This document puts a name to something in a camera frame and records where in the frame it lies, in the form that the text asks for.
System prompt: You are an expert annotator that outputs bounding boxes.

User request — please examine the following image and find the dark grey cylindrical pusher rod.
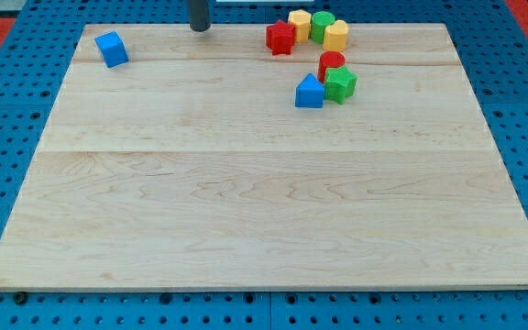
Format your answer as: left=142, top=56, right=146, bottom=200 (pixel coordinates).
left=187, top=0, right=211, bottom=32

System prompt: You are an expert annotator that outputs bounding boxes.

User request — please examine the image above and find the red star block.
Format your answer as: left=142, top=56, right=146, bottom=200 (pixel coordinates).
left=266, top=20, right=295, bottom=56

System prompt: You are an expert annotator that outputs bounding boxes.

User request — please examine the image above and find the green star block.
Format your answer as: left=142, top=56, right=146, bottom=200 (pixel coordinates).
left=324, top=65, right=358, bottom=105

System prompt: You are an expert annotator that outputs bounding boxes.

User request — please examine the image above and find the blue cube block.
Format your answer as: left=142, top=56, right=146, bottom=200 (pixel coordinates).
left=94, top=31, right=129, bottom=68

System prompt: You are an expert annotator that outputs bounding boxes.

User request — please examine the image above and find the yellow hexagon block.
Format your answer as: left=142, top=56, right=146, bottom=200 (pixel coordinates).
left=288, top=9, right=312, bottom=43

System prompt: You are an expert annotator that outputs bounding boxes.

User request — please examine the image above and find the green cylinder block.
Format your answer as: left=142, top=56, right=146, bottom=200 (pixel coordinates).
left=310, top=11, right=336, bottom=44

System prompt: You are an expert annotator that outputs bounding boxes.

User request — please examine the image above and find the blue triangle-top block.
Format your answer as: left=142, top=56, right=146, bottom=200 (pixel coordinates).
left=295, top=73, right=325, bottom=108

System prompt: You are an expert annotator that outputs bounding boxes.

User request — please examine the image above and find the red cylinder block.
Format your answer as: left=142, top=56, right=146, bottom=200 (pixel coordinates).
left=317, top=51, right=346, bottom=83

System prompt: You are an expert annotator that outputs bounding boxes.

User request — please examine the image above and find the yellow heart block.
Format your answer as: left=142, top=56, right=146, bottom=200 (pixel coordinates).
left=323, top=20, right=349, bottom=52

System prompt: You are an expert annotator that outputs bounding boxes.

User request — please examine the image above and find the light wooden board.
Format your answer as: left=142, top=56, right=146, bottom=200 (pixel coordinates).
left=0, top=24, right=528, bottom=292

